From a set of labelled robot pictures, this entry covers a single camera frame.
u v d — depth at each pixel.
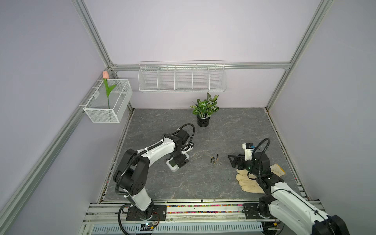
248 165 0.73
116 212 0.75
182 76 0.98
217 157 0.93
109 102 0.81
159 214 0.73
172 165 0.85
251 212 0.74
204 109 0.88
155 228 0.71
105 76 0.83
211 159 0.91
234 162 0.77
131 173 0.46
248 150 0.75
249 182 0.82
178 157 0.80
